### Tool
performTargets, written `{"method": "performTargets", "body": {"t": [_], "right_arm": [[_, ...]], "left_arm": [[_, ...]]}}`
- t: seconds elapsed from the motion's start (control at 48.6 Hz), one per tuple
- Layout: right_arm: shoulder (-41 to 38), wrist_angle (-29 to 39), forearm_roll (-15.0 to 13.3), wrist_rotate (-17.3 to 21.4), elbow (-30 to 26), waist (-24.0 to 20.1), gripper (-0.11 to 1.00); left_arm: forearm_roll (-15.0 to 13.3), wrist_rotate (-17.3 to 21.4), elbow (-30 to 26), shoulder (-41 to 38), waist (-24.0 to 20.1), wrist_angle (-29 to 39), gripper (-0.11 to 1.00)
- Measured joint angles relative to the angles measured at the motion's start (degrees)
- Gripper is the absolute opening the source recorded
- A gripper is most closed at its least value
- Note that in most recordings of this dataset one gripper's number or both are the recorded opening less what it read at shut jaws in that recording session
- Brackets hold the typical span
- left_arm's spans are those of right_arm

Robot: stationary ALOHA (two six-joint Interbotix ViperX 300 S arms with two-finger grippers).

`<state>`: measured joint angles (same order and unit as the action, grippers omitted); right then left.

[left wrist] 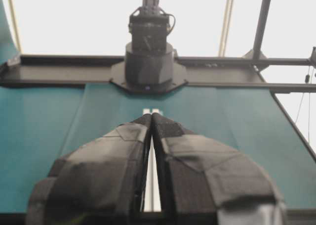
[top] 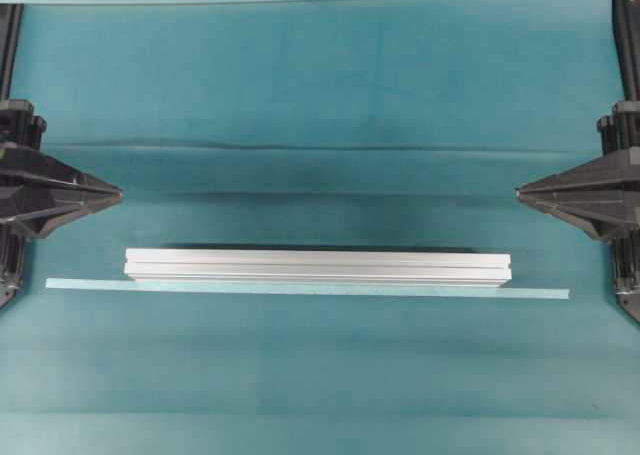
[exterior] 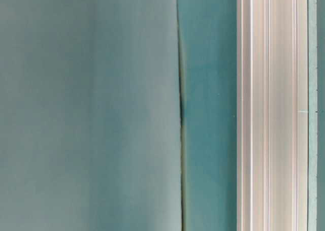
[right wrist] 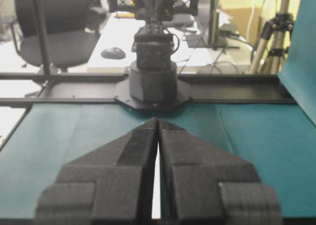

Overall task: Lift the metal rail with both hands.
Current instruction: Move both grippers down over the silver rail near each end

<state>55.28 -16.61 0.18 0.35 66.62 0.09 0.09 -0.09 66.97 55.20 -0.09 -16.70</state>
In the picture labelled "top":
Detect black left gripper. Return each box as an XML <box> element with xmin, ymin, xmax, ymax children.
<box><xmin>1</xmin><ymin>99</ymin><xmax>122</xmax><ymax>305</ymax></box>

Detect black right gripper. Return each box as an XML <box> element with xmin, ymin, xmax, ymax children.
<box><xmin>515</xmin><ymin>99</ymin><xmax>640</xmax><ymax>321</ymax></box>

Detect silver aluminium extrusion rail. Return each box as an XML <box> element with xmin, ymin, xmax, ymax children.
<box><xmin>124</xmin><ymin>248</ymin><xmax>512</xmax><ymax>287</ymax></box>

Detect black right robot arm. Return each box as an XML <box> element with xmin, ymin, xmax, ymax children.
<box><xmin>516</xmin><ymin>0</ymin><xmax>639</xmax><ymax>321</ymax></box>

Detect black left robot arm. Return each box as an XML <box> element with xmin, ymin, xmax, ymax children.
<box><xmin>1</xmin><ymin>4</ymin><xmax>122</xmax><ymax>306</ymax></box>

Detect teal table cloth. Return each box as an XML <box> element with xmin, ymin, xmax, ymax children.
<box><xmin>1</xmin><ymin>0</ymin><xmax>639</xmax><ymax>454</ymax></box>

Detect light blue tape strip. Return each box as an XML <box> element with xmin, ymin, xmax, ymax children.
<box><xmin>45</xmin><ymin>278</ymin><xmax>570</xmax><ymax>301</ymax></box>

